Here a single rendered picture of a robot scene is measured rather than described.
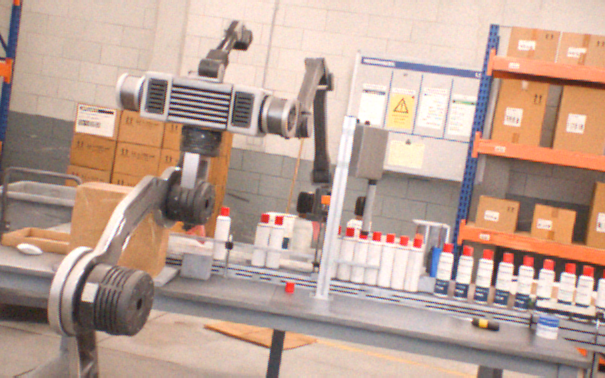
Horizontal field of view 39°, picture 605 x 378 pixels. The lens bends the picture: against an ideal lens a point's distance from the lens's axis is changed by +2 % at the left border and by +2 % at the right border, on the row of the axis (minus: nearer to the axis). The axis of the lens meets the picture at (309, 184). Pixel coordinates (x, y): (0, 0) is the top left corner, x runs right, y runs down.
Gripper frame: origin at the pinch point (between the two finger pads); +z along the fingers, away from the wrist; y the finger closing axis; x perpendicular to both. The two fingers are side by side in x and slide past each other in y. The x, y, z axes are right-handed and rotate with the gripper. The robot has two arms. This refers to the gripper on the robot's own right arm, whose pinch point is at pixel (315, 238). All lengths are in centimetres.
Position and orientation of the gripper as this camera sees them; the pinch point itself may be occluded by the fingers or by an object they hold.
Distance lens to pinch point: 324.6
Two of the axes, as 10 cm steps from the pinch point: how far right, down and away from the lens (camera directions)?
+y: -9.9, -1.5, 0.4
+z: -1.5, 9.9, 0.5
